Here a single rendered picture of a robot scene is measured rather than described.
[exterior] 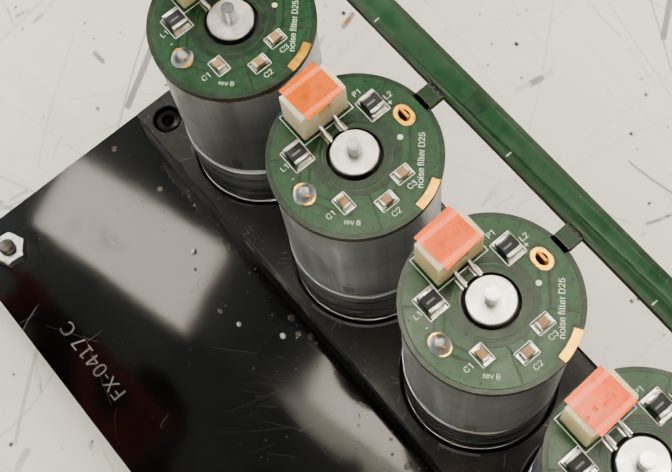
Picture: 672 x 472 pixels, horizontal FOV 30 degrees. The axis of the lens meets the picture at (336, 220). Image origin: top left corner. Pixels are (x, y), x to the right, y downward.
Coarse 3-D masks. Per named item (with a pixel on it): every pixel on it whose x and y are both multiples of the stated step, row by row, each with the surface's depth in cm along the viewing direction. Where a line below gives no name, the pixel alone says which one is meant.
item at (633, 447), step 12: (624, 444) 16; (636, 444) 16; (648, 444) 16; (660, 444) 16; (540, 456) 17; (612, 456) 16; (624, 456) 16; (636, 456) 16; (660, 456) 16; (540, 468) 16; (612, 468) 16; (624, 468) 16; (636, 468) 16; (660, 468) 16
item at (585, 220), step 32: (352, 0) 18; (384, 0) 18; (384, 32) 18; (416, 32) 18; (416, 64) 18; (448, 64) 18; (448, 96) 18; (480, 96) 18; (480, 128) 17; (512, 128) 17; (512, 160) 17; (544, 160) 17; (544, 192) 17; (576, 192) 17; (576, 224) 17; (608, 224) 17; (608, 256) 17; (640, 256) 17; (640, 288) 16
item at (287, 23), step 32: (160, 0) 18; (256, 0) 18; (288, 0) 18; (160, 32) 18; (192, 32) 18; (256, 32) 18; (288, 32) 18; (160, 64) 18; (192, 64) 18; (224, 64) 18; (256, 64) 18; (288, 64) 18; (224, 96) 18; (256, 96) 18
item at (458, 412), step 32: (544, 256) 17; (480, 288) 16; (512, 288) 16; (480, 320) 16; (512, 320) 16; (416, 384) 18; (544, 384) 17; (416, 416) 20; (448, 416) 18; (480, 416) 18; (512, 416) 18; (480, 448) 20
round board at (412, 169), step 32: (352, 96) 18; (384, 96) 18; (416, 96) 18; (288, 128) 18; (352, 128) 18; (384, 128) 17; (416, 128) 17; (288, 160) 17; (320, 160) 17; (384, 160) 17; (416, 160) 17; (288, 192) 17; (320, 192) 17; (352, 192) 17; (384, 192) 17; (416, 192) 17; (320, 224) 17; (352, 224) 17; (384, 224) 17
